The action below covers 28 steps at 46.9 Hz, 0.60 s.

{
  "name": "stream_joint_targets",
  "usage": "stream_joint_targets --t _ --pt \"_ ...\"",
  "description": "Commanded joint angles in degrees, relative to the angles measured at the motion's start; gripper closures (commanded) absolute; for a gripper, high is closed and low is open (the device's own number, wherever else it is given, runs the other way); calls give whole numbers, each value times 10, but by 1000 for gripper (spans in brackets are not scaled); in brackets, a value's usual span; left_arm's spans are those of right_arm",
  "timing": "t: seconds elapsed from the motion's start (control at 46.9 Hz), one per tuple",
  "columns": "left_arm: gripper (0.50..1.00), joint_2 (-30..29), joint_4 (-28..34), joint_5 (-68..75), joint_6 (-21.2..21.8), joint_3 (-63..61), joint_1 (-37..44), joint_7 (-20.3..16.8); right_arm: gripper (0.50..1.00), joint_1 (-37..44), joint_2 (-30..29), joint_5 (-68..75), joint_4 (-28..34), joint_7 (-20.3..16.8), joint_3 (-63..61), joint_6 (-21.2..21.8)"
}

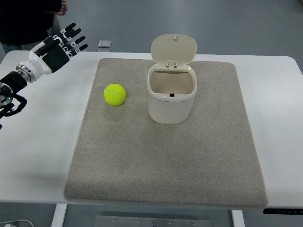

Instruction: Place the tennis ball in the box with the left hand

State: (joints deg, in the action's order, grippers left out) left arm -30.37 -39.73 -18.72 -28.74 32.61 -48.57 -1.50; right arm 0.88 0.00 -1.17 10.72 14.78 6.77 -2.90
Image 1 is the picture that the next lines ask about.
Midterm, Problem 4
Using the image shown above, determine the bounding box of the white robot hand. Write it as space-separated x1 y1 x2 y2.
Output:
16 23 88 83

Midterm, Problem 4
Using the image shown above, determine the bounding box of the yellow tennis ball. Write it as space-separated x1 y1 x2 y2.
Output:
103 84 126 106

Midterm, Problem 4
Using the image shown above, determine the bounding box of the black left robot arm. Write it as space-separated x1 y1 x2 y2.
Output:
0 23 88 118

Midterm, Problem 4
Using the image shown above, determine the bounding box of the small silver floor plate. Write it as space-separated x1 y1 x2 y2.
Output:
98 40 111 48

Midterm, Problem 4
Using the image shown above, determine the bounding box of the person in dark clothes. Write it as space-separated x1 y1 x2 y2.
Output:
0 0 68 53

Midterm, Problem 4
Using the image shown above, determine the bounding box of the beige lidded plastic bin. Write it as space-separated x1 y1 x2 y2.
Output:
147 34 197 124

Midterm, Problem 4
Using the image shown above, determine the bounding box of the beige fabric mat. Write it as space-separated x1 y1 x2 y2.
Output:
64 58 268 209

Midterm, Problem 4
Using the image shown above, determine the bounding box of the white left table leg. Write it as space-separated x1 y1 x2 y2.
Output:
51 204 67 227

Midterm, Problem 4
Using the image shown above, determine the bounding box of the white table leg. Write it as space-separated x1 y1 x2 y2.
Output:
51 204 67 227
232 210 245 227

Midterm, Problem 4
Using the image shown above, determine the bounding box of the white device on floor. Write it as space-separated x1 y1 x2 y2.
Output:
0 219 34 227

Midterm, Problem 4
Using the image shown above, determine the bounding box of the white right table leg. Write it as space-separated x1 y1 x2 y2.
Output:
232 210 245 227

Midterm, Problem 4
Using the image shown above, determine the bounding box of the black table control panel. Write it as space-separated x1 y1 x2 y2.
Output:
263 208 303 215

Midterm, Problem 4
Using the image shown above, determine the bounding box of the grey metal base plate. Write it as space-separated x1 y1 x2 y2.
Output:
94 216 214 227

